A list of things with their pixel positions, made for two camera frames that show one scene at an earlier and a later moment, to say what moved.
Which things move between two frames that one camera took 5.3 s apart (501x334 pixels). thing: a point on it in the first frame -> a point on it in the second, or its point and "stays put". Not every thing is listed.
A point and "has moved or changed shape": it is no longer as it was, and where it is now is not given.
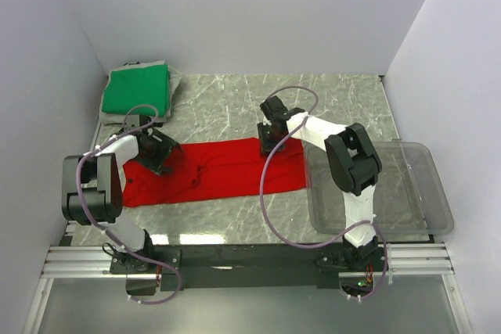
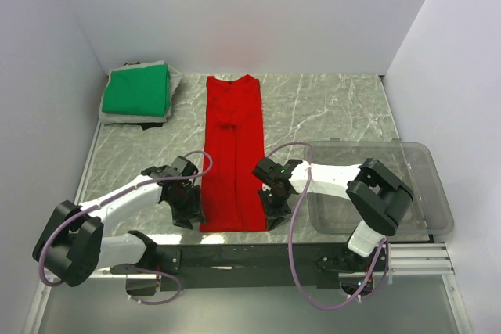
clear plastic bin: x=409 y=194 stays put
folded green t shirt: x=128 y=88 stays put
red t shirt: x=213 y=170 has moved or changed shape
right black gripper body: x=268 y=140 -> x=275 y=205
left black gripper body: x=157 y=152 -> x=186 y=204
